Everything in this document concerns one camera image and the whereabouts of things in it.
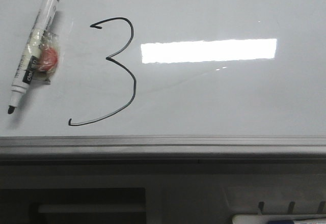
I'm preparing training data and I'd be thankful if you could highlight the dark eraser slot holder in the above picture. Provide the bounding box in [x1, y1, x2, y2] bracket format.
[1, 188, 147, 223]

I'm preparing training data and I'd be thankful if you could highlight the white whiteboard with aluminium frame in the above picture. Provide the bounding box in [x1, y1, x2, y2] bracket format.
[1, 0, 325, 161]

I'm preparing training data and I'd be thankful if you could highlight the white marker tray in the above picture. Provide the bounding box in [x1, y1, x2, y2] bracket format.
[226, 186, 325, 223]

